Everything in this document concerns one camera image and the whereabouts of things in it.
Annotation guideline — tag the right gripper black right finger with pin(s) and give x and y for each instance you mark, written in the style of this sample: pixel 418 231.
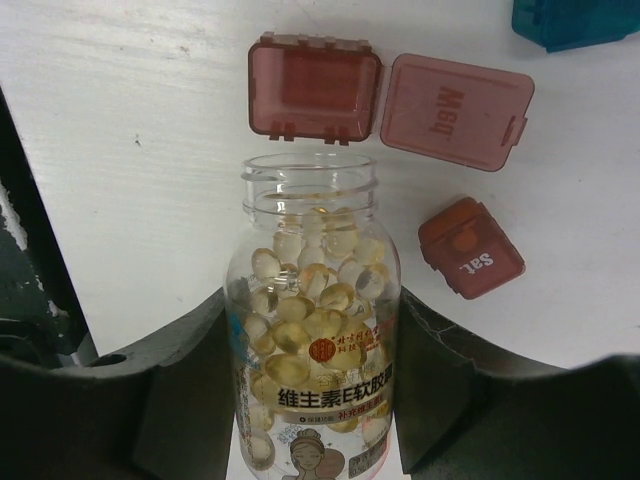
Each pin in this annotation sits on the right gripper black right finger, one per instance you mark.
pixel 468 409

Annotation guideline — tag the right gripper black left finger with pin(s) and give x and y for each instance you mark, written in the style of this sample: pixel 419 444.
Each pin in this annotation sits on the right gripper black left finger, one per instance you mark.
pixel 160 408

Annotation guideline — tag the glass pill bottle yellow pills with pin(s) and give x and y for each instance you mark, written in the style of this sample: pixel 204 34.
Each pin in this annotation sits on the glass pill bottle yellow pills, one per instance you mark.
pixel 312 297

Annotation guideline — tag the red pill box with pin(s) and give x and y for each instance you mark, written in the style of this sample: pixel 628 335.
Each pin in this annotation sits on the red pill box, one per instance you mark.
pixel 333 90
pixel 468 247

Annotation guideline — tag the teal pill box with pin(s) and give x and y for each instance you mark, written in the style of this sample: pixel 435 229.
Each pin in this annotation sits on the teal pill box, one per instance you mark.
pixel 559 25

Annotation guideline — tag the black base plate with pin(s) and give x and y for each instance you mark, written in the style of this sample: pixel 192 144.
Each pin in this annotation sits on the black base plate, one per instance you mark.
pixel 41 319

